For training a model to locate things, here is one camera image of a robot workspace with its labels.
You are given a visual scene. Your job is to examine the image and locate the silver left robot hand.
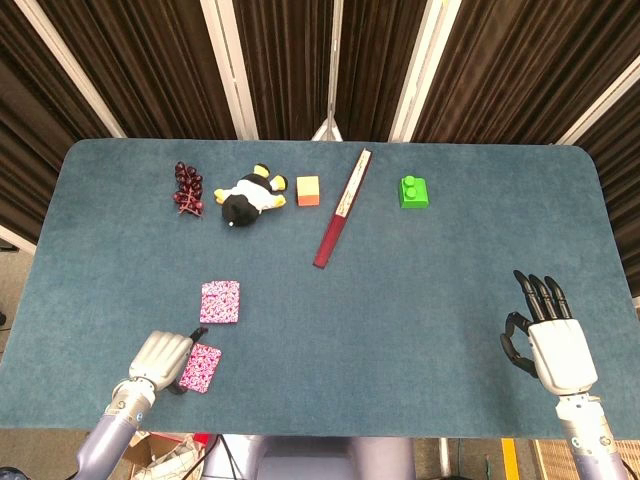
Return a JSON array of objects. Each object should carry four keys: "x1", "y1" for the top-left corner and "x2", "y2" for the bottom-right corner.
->
[{"x1": 128, "y1": 326, "x2": 209, "y2": 395}]

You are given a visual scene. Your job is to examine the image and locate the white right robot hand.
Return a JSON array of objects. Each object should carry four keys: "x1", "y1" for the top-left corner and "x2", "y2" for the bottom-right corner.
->
[{"x1": 499, "y1": 269, "x2": 599, "y2": 399}]

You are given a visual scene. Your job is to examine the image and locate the pink floral pouch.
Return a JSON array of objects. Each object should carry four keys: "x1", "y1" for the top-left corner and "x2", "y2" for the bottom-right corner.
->
[
  {"x1": 199, "y1": 280, "x2": 241, "y2": 326},
  {"x1": 178, "y1": 342, "x2": 223, "y2": 395}
]

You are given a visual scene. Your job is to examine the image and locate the brown cardboard box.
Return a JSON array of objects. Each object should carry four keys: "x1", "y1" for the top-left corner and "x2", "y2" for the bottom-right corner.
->
[{"x1": 122, "y1": 430, "x2": 212, "y2": 480}]

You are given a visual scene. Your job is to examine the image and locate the dark red grape bunch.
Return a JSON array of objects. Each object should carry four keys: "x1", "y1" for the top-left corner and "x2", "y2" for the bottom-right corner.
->
[{"x1": 173, "y1": 160, "x2": 205, "y2": 217}]

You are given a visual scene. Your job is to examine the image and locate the black white penguin plush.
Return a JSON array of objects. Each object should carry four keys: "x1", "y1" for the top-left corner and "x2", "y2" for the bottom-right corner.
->
[{"x1": 213, "y1": 163, "x2": 290, "y2": 230}]

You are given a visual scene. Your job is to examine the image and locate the lavender robot torso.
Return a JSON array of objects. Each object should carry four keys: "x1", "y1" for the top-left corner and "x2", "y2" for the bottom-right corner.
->
[{"x1": 202, "y1": 433, "x2": 417, "y2": 480}]

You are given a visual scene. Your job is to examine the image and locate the dark brown curtain panel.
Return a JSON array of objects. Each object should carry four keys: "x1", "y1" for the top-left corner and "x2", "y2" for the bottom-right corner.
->
[
  {"x1": 232, "y1": 0, "x2": 334, "y2": 141},
  {"x1": 37, "y1": 0, "x2": 237, "y2": 140},
  {"x1": 0, "y1": 0, "x2": 112, "y2": 246},
  {"x1": 574, "y1": 102, "x2": 640, "y2": 301},
  {"x1": 411, "y1": 0, "x2": 640, "y2": 145},
  {"x1": 336, "y1": 0, "x2": 429, "y2": 143}
]

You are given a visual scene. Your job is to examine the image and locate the blue table cloth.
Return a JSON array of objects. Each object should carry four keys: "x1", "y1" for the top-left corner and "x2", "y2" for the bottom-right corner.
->
[{"x1": 0, "y1": 138, "x2": 640, "y2": 442}]

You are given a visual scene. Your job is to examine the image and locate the green toy building block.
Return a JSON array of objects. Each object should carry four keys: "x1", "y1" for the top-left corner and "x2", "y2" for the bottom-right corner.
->
[{"x1": 397, "y1": 175, "x2": 432, "y2": 209}]

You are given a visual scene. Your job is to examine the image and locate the orange yellow cube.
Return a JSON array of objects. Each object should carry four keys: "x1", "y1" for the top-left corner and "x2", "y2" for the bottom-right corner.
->
[{"x1": 296, "y1": 175, "x2": 321, "y2": 207}]

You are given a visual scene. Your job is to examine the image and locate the dark red folded fan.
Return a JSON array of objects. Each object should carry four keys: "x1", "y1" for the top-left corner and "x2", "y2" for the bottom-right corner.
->
[{"x1": 312, "y1": 148, "x2": 374, "y2": 270}]

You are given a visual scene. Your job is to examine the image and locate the white stand foot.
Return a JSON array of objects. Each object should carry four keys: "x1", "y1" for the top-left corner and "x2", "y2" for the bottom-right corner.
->
[{"x1": 310, "y1": 115, "x2": 344, "y2": 143}]

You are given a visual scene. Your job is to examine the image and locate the thin white frame post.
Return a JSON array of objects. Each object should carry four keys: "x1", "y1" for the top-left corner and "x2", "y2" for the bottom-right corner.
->
[{"x1": 327, "y1": 0, "x2": 342, "y2": 121}]

